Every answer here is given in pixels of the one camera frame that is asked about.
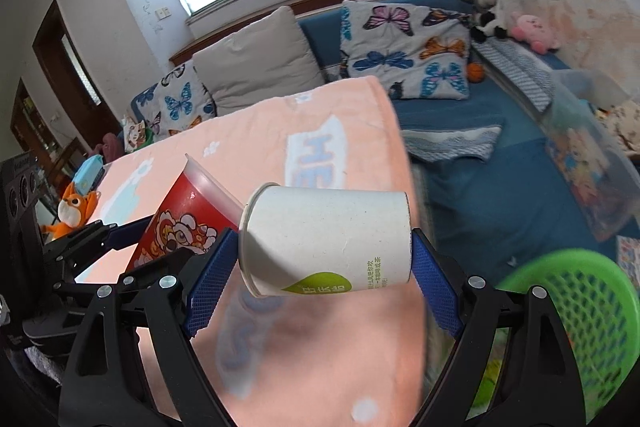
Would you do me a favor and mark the small butterfly pillow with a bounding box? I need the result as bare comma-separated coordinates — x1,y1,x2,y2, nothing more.
152,63,218,140

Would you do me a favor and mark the wooden cabinet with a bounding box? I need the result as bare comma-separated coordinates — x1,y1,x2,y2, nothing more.
10,77,86,188

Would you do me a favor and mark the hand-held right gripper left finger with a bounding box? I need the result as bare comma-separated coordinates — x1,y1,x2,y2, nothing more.
59,228,241,427

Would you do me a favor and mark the teal box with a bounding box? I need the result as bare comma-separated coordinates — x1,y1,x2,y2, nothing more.
74,157,106,192

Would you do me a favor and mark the orange fox plush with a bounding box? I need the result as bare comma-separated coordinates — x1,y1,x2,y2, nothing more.
40,182,101,243

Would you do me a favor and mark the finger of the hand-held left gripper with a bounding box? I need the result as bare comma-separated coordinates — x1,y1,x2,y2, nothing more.
42,218,152,281
50,252,201,309

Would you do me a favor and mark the cartoon picture book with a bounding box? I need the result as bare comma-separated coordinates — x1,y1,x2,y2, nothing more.
122,117,151,152

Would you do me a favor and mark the blue sofa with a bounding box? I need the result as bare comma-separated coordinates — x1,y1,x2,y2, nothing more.
130,0,640,278

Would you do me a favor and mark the beige cushion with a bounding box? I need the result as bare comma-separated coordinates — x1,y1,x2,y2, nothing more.
192,6,326,116

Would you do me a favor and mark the large butterfly pillow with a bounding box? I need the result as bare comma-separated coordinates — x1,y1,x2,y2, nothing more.
340,0,473,100

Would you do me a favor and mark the pink plush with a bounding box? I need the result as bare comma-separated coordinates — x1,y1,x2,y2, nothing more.
510,14,561,55

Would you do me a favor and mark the peach printed blanket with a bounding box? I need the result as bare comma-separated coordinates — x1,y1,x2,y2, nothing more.
75,76,431,427

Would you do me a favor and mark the white paper cup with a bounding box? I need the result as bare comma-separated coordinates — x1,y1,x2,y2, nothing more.
238,183,413,298

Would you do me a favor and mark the floral cloth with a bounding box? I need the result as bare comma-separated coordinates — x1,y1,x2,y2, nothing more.
595,99,640,152

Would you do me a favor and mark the green plastic basket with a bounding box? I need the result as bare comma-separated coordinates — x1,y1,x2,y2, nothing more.
470,249,640,425

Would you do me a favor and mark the red printed paper cup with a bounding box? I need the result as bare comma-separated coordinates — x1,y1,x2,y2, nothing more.
125,153,246,273

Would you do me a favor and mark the brown wooden door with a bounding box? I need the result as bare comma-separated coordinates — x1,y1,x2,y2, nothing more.
32,0,123,148

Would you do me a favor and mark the person's left forearm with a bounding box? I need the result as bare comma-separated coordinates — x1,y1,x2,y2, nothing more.
0,342,71,427

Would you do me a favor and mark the dark pink toy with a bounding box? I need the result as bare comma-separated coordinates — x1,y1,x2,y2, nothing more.
92,133,123,160

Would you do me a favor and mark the folded striped cloth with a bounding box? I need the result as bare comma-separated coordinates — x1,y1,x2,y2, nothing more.
400,126,506,162

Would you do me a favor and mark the clear plastic storage box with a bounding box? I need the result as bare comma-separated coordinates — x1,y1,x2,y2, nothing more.
542,69,640,240

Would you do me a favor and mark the black and white cow plush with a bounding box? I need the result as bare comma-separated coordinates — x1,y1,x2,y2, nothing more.
470,0,518,44

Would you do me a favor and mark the long striped blanket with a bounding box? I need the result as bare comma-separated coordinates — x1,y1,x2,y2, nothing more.
472,41,571,112

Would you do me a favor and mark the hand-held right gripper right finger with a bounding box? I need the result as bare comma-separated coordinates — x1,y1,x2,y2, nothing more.
411,229,587,427

